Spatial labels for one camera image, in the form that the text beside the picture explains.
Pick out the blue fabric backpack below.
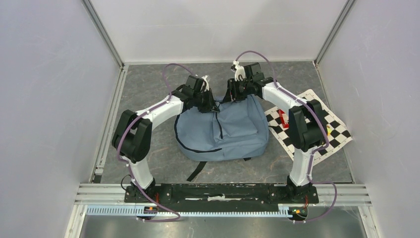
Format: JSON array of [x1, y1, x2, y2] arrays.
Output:
[[174, 95, 269, 181]]

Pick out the black white checkered mat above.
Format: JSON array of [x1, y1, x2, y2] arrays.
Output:
[[265, 103, 352, 165]]

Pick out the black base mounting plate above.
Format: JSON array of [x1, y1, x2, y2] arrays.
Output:
[[124, 183, 319, 213]]

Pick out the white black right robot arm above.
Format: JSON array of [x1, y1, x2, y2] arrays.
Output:
[[222, 60, 329, 202]]

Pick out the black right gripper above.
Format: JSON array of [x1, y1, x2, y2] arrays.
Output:
[[222, 78, 253, 103]]

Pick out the slotted cable duct rail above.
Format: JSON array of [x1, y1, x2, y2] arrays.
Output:
[[86, 205, 292, 218]]

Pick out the red toy block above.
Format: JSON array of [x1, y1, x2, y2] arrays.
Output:
[[278, 110, 289, 128]]

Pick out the orange green toy blocks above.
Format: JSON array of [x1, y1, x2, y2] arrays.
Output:
[[326, 124, 332, 136]]

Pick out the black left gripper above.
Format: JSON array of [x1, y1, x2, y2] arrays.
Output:
[[193, 88, 220, 114]]

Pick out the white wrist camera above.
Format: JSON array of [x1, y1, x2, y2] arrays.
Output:
[[201, 75, 210, 92], [230, 60, 246, 81]]

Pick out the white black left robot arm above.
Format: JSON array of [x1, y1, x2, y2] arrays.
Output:
[[111, 75, 217, 202]]

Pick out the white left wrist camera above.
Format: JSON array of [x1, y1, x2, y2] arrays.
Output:
[[201, 75, 210, 92]]

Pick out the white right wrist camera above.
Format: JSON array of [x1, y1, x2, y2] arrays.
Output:
[[230, 60, 246, 81]]

